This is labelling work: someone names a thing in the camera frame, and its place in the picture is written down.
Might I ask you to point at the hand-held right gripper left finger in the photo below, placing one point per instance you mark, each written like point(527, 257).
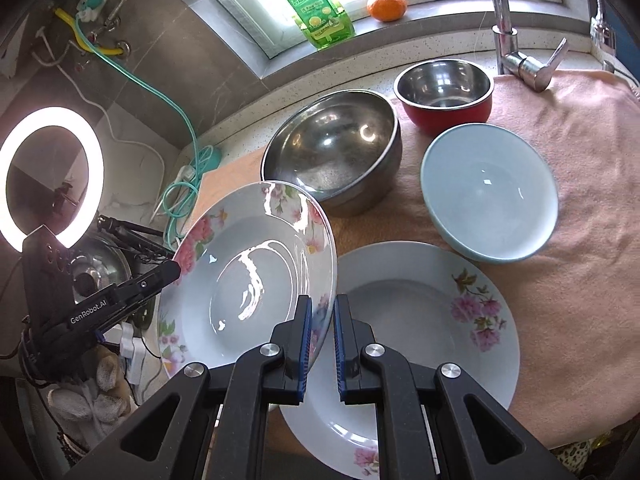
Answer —
point(306, 345)

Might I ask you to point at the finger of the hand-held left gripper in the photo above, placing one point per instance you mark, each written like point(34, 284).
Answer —
point(155, 280)

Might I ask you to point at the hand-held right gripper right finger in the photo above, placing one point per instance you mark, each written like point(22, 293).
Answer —
point(340, 355)

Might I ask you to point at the floral white plate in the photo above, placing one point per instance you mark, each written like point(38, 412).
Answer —
point(240, 280)
point(415, 310)

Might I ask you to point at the large stainless steel bowl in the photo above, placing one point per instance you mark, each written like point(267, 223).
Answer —
point(330, 150)

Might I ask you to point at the light blue ceramic bowl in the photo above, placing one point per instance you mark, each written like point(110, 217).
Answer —
point(490, 195)

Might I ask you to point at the red steel bowl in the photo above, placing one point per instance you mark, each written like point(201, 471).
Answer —
point(450, 116)

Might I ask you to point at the person's left hand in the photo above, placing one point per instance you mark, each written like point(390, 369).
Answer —
point(95, 402)

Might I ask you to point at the black tripod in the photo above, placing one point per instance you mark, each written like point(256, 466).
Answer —
point(125, 230)

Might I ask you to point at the steel pot lid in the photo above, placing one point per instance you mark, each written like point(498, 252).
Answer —
point(95, 260)

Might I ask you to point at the white charger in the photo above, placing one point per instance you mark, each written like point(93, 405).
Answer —
point(131, 347)

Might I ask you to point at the teal power strip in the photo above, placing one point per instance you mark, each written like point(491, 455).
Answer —
point(210, 157)

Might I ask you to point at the yellow pipe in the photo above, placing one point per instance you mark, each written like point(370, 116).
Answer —
point(107, 51)

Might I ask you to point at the pink towel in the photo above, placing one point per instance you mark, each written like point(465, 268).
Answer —
point(575, 310)

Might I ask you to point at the patterned cloth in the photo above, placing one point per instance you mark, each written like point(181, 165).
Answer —
point(580, 455)

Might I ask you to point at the white window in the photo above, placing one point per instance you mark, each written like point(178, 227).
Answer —
point(235, 5)

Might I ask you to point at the green dish soap bottle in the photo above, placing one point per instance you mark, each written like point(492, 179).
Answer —
point(310, 0)

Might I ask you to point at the orange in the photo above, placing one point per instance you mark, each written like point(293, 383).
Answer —
point(387, 7)

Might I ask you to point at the chrome faucet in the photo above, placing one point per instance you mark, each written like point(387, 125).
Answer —
point(502, 10)

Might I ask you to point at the white wall outlet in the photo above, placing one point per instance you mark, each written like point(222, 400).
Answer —
point(90, 7)

